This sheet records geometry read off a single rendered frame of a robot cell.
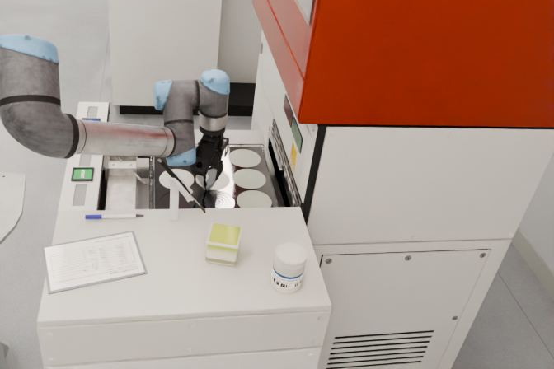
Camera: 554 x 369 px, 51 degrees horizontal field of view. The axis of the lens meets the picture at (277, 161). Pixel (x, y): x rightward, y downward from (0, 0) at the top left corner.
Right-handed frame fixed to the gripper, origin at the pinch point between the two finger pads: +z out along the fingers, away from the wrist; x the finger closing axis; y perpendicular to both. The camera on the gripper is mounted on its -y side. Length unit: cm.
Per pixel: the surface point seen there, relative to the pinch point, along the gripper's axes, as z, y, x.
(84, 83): 91, 184, 154
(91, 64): 91, 211, 164
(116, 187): 3.3, -6.6, 24.6
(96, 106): -4.7, 19.2, 45.2
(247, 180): 1.3, 10.0, -9.6
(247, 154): 1.3, 23.4, -5.2
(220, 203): 1.4, -3.5, -5.9
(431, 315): 43, 19, -76
